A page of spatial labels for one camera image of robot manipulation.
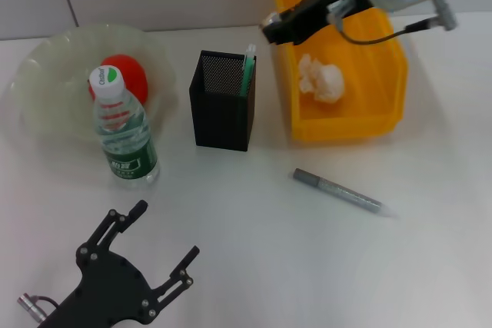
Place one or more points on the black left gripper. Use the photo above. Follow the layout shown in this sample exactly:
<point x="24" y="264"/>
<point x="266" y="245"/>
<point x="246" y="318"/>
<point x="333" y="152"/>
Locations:
<point x="104" y="289"/>

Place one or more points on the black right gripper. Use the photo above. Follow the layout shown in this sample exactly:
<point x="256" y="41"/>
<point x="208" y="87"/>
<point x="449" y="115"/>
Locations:
<point x="326" y="1"/>

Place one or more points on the mint green pen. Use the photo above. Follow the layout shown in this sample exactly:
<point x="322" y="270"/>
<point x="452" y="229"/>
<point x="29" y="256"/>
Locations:
<point x="248" y="70"/>

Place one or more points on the white paper ball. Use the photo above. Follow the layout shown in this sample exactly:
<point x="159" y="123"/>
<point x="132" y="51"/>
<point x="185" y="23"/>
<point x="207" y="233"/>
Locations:
<point x="323" y="82"/>

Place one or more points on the clear green-label water bottle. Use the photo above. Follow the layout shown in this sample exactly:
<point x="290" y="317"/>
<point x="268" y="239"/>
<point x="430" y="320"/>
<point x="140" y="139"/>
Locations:
<point x="127" y="143"/>

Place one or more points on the red-orange fruit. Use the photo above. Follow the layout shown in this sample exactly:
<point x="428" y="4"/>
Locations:
<point x="134" y="74"/>

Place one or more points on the grey marker pen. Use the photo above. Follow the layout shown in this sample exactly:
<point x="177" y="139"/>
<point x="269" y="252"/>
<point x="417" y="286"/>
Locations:
<point x="338" y="189"/>

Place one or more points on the black mesh pen holder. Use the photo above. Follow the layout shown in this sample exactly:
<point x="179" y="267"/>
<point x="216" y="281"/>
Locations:
<point x="223" y="120"/>

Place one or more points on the pale green glass fruit plate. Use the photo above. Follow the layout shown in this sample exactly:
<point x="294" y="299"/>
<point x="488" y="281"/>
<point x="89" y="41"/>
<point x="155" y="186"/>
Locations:
<point x="50" y="74"/>

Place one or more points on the silver right wrist connector plug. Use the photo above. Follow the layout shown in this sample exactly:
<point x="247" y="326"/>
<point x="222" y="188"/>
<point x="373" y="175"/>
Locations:
<point x="340" y="8"/>

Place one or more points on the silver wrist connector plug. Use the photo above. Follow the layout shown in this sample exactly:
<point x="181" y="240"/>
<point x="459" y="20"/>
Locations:
<point x="30" y="305"/>
<point x="340" y="8"/>

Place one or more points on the yellow plastic bin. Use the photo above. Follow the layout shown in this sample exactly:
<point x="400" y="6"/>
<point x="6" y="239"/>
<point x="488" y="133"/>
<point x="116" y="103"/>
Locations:
<point x="342" y="124"/>

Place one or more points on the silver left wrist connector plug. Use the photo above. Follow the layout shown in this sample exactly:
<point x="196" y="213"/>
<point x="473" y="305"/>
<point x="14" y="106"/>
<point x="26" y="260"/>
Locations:
<point x="30" y="305"/>

